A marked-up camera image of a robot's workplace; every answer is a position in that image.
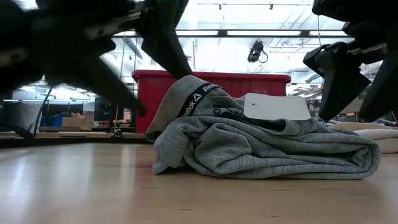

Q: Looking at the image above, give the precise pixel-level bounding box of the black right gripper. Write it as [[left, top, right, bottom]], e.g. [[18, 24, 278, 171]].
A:
[[303, 0, 398, 123]]

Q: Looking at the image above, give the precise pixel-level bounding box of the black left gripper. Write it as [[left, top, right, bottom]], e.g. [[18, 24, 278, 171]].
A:
[[0, 0, 149, 118]]

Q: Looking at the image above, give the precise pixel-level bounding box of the white paper shirt tag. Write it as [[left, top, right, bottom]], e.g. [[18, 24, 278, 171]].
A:
[[243, 92, 312, 121]]

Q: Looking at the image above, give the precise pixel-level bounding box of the grey Reebok t-shirt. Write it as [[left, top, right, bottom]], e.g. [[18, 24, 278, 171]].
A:
[[145, 74, 382, 180]]

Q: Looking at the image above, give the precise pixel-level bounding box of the red plastic laundry bin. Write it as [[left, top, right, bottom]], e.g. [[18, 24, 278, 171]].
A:
[[132, 70, 292, 134]]

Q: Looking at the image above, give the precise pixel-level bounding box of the black computer monitor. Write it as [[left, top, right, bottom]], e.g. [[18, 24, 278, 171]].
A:
[[93, 96, 125, 123]]

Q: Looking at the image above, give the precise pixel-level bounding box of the tan wooden desk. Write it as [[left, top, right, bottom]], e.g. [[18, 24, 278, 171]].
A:
[[0, 131, 147, 140]]

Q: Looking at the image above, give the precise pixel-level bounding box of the cream canvas tote bag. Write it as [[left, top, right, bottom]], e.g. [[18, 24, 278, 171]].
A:
[[328, 121, 398, 154]]

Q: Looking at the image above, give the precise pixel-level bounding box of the blue storage box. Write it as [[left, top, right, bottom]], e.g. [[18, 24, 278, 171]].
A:
[[41, 116, 63, 128]]

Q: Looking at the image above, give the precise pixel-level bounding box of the yellow hanging cable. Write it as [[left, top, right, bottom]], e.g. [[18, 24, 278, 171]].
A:
[[114, 104, 122, 131]]

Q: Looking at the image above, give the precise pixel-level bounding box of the thick black cable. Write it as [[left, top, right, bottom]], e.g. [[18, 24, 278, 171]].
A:
[[32, 86, 54, 138]]

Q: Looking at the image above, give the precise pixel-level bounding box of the black overhead frame bar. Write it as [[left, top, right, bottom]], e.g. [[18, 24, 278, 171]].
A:
[[111, 29, 355, 39]]

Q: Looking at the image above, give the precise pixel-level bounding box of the black ceiling camera with cable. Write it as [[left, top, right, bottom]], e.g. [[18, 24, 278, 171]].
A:
[[247, 40, 269, 64]]

